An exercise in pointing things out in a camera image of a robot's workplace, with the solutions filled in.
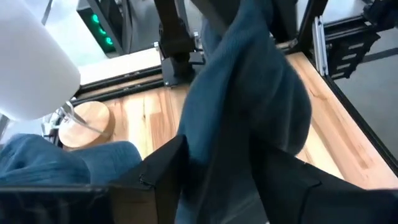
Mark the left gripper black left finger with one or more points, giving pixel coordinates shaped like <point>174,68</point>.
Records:
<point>155,193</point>

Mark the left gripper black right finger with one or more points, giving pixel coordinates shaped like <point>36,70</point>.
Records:
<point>295,199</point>

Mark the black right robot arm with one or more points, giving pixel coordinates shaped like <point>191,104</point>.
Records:
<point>174,40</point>

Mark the dark blue cloth garment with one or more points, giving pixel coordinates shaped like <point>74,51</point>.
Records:
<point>124,91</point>

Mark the black computer with green lights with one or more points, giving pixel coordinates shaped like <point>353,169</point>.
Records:
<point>102,31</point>

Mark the white shade wooden base lamp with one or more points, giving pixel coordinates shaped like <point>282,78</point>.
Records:
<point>31,62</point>

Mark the silver aluminium bracket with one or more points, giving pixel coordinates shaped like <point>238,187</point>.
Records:
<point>320,46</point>

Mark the black slotted bracket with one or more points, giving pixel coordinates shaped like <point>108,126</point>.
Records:
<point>351,53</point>

